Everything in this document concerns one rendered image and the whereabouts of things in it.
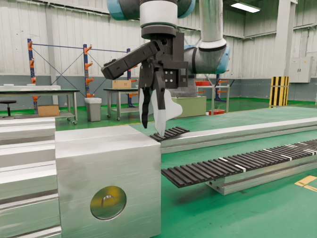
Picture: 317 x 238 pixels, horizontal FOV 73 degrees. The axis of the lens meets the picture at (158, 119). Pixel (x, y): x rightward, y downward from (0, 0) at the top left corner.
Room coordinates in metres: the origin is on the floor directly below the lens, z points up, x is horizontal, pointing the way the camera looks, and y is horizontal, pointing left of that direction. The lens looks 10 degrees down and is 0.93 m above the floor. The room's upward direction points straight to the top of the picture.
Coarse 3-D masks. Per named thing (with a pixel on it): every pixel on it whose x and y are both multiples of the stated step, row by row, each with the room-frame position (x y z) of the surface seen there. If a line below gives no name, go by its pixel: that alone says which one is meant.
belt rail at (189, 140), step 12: (288, 120) 0.68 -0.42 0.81; (300, 120) 0.68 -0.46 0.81; (312, 120) 0.68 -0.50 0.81; (192, 132) 0.52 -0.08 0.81; (204, 132) 0.52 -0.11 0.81; (216, 132) 0.52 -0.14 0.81; (228, 132) 0.52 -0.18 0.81; (240, 132) 0.54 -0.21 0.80; (252, 132) 0.56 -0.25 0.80; (264, 132) 0.59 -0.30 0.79; (276, 132) 0.60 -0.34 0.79; (288, 132) 0.62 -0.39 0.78; (168, 144) 0.45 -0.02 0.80; (180, 144) 0.47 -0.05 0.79; (192, 144) 0.47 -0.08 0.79; (204, 144) 0.49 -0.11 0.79; (216, 144) 0.50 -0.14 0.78
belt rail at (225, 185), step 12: (312, 156) 0.35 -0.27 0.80; (264, 168) 0.30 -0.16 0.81; (276, 168) 0.31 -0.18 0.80; (288, 168) 0.34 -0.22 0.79; (300, 168) 0.34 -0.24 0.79; (312, 168) 0.36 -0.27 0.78; (216, 180) 0.28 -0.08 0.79; (228, 180) 0.27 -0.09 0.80; (240, 180) 0.29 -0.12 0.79; (252, 180) 0.29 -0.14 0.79; (264, 180) 0.30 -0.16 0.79; (228, 192) 0.27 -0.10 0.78
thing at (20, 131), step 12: (0, 120) 0.37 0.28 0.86; (12, 120) 0.37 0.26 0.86; (24, 120) 0.37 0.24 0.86; (36, 120) 0.38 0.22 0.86; (48, 120) 0.39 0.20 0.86; (0, 132) 0.29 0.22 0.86; (12, 132) 0.30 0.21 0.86; (24, 132) 0.31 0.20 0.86; (36, 132) 0.31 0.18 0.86; (48, 132) 0.32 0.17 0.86; (0, 144) 0.30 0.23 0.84
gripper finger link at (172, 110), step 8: (152, 96) 0.42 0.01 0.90; (168, 96) 0.43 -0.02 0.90; (152, 104) 0.42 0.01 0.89; (168, 104) 0.42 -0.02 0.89; (176, 104) 0.43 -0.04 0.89; (160, 112) 0.40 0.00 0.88; (168, 112) 0.42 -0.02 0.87; (176, 112) 0.42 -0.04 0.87; (160, 120) 0.40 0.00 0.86; (160, 128) 0.41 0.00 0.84
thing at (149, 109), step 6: (144, 90) 0.47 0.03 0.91; (144, 96) 0.46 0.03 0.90; (150, 96) 0.48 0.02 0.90; (144, 102) 0.47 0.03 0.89; (150, 102) 0.49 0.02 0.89; (144, 108) 0.48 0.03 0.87; (150, 108) 0.49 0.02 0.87; (144, 114) 0.48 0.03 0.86; (144, 120) 0.48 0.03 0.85; (144, 126) 0.49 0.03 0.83
